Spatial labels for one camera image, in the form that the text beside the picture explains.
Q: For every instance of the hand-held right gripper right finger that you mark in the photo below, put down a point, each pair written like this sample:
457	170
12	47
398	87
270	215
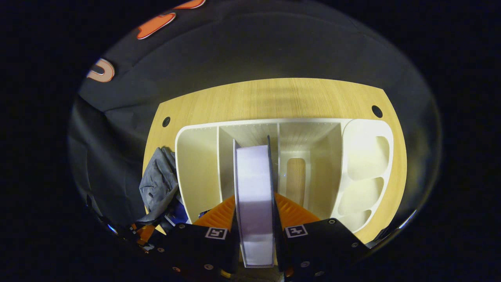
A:
317	246

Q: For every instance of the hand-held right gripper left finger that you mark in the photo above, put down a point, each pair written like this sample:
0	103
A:
195	250

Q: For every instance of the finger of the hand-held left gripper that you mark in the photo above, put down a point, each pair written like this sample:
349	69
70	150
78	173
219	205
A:
143	233

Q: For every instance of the dark grey schoolbag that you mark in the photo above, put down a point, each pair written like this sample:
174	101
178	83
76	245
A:
158	184

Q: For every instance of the white book with portrait cover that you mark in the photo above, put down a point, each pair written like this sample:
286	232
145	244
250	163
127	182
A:
254	196

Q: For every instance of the white plastic bookshelf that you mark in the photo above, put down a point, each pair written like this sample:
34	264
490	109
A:
197	168

